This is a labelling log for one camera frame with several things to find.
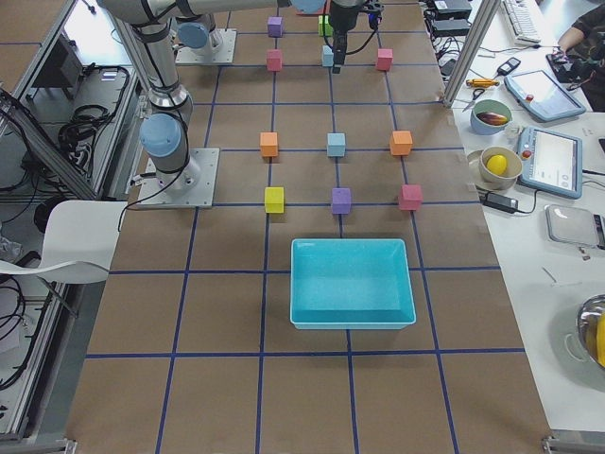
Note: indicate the blue bowl with fruit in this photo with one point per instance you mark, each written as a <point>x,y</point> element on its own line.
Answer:
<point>489,117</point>

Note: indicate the beige bowl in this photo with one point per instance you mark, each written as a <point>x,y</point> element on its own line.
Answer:
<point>494,182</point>

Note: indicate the person at desk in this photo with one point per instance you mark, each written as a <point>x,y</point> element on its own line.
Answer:
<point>584,27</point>

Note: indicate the yellow foam block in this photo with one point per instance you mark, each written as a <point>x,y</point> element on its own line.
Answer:
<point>274,200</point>

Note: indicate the purple foam block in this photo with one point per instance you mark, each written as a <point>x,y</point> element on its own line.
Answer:
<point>275,27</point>
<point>341,202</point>

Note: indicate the light blue foam block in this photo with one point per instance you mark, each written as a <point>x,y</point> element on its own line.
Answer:
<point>327,56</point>

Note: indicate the yellow lemon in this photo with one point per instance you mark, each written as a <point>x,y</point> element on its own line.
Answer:
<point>497,164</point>

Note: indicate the white chair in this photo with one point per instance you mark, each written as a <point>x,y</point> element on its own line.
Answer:
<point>78,244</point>

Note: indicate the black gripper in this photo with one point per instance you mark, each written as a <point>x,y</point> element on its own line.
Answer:
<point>341,18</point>

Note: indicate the steel bowl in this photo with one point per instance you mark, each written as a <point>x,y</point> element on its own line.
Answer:
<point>590,325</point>

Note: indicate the purple foam block far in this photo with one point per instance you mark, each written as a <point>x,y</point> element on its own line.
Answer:
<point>275,27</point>

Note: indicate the pink foam block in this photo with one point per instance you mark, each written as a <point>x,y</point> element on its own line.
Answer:
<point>384,60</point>
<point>410,197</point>
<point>274,60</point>

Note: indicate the teach pendant tablet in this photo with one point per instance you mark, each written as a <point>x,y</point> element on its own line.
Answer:
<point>551,162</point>
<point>542,96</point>

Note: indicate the white keyboard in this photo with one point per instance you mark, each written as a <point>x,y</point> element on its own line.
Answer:
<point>518,19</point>

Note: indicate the purple foam block near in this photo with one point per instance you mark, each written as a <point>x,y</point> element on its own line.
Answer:
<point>341,202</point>

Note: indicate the orange foam block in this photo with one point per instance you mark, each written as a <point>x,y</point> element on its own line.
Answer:
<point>400,143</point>
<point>269,144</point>

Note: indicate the cyan plastic tray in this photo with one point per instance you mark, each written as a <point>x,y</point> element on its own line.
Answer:
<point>350,283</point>

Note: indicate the green foam block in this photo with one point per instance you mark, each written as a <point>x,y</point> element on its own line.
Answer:
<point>324,26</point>

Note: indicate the black power adapter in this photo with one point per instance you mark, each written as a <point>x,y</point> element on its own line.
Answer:
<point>499,202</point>

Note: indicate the aluminium frame post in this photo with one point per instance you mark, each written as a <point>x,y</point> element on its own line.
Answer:
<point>480,25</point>

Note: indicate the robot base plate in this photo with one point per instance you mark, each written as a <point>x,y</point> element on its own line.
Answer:
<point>198,46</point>
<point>194,187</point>

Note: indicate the scissors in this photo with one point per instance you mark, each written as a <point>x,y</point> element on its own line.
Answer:
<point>477,93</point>

